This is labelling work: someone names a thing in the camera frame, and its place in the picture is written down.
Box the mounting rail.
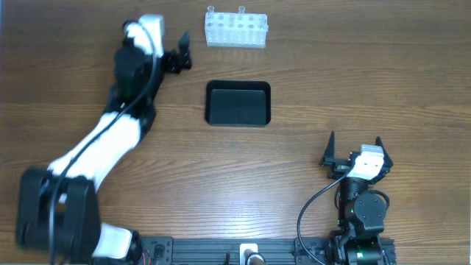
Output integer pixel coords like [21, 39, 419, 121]
[139, 235, 398, 265]

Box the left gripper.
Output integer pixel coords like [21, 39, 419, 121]
[161, 31, 193, 74]

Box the black tray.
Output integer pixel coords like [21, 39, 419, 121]
[204, 79, 272, 128]

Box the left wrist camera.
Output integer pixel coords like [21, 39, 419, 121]
[140, 13, 166, 38]

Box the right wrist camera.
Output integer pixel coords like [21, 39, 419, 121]
[347, 144, 386, 181]

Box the black cable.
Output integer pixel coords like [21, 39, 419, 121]
[47, 21, 159, 265]
[296, 167, 356, 265]

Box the white test tube rack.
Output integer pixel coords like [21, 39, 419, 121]
[204, 10, 269, 49]

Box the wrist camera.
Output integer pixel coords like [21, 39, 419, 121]
[347, 144, 386, 181]
[140, 13, 166, 38]

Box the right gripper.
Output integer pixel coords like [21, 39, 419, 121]
[319, 130, 394, 184]

